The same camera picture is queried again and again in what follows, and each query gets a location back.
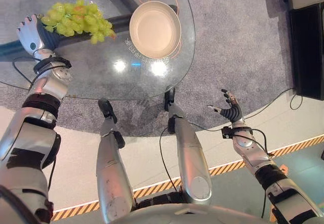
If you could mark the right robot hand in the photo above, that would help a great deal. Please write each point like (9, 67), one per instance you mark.
(233, 110)

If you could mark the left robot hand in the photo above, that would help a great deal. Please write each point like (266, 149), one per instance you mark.
(27, 35)

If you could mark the green grape bunch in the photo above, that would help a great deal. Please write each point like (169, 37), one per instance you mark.
(76, 20)

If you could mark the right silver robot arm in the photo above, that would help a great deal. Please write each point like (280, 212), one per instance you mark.
(268, 173)

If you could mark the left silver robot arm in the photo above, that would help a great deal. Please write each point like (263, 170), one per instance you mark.
(27, 143)

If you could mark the cream round plate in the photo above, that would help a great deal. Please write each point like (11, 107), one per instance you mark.
(154, 29)

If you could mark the grey carpet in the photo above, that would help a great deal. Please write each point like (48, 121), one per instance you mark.
(240, 57)

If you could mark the right silver robot leg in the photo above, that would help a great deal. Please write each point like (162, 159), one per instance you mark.
(189, 155)

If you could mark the silver robot leg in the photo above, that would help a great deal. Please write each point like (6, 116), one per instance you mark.
(111, 168)
(189, 155)

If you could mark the round glass table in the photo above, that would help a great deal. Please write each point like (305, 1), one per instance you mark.
(101, 39)

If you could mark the yellow black hazard tape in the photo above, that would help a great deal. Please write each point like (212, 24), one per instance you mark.
(177, 181)

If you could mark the black cabinet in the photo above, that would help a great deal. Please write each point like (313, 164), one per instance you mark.
(307, 49)

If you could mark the silver robot torso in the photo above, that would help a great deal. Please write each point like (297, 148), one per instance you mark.
(192, 214)

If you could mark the left silver robot leg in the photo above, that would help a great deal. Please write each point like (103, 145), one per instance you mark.
(111, 168)

